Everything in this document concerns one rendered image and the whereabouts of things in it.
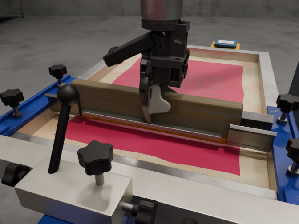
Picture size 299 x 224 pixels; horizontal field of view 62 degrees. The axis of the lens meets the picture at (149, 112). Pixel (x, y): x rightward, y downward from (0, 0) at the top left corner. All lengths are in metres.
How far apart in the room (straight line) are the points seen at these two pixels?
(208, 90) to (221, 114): 0.29
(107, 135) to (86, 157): 0.32
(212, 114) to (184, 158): 0.11
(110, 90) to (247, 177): 0.33
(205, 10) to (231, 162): 7.03
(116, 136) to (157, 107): 0.13
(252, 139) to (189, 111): 0.13
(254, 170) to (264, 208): 0.19
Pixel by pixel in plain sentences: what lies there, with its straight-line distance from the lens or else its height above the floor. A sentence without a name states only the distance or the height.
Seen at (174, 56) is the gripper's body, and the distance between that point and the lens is 0.48.
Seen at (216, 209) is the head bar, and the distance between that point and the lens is 0.34.
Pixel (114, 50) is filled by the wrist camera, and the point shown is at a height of 1.15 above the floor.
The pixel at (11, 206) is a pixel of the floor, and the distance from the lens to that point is 1.86.
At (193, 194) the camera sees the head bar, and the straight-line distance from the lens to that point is 0.34.
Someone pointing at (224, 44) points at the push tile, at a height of 0.97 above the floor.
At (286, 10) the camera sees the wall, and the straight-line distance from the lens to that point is 8.10.
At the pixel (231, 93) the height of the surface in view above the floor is 0.95.
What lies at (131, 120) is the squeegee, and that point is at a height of 0.99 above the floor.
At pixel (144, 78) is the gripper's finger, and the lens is 0.48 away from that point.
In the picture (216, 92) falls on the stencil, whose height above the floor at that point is 0.95.
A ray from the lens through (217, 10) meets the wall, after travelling 7.53.
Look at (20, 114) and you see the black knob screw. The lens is 0.62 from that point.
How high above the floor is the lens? 1.30
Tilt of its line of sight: 31 degrees down
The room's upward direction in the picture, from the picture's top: straight up
